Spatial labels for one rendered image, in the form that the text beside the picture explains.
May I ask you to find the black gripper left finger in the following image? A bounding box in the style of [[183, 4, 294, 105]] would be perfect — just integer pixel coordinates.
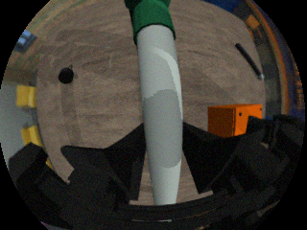
[[61, 124, 147, 200]]

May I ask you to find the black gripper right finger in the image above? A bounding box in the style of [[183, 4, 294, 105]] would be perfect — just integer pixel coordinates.
[[181, 122, 265, 195]]

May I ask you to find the green cup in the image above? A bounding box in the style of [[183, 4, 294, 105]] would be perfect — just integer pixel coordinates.
[[124, 0, 176, 46]]

